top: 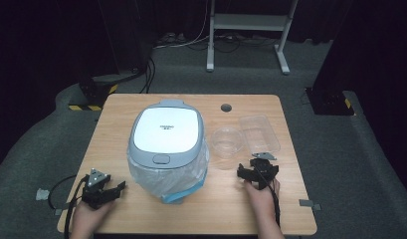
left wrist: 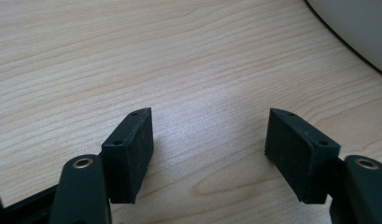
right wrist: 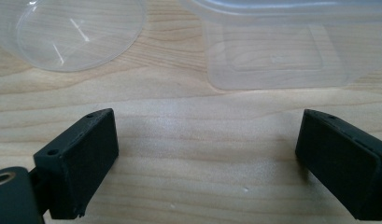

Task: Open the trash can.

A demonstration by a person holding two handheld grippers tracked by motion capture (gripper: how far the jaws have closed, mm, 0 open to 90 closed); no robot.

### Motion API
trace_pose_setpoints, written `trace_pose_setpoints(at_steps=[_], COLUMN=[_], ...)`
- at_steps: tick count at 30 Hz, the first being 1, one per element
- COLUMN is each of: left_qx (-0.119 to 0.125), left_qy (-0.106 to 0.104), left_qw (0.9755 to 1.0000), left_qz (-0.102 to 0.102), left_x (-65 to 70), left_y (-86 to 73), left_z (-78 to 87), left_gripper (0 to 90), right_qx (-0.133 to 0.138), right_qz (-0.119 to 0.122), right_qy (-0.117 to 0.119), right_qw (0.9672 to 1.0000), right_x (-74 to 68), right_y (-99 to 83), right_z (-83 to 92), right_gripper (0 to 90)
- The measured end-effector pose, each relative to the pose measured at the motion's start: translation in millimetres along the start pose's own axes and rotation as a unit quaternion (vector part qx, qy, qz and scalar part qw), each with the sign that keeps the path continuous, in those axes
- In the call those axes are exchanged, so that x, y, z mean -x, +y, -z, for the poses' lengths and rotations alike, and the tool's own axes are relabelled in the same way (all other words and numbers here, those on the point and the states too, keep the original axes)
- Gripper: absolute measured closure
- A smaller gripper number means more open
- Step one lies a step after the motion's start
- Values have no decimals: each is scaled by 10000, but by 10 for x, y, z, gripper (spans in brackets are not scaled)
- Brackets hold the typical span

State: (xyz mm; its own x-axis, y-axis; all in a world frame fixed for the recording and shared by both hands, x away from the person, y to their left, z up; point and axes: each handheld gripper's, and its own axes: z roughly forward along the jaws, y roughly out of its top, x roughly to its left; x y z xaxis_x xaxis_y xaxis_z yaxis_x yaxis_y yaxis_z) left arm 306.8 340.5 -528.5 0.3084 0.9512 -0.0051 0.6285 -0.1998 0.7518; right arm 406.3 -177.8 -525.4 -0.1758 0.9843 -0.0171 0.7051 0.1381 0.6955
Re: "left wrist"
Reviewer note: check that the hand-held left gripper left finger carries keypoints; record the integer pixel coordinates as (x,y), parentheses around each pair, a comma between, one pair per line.
(129,161)

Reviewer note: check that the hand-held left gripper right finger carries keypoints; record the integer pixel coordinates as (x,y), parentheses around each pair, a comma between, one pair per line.
(299,161)

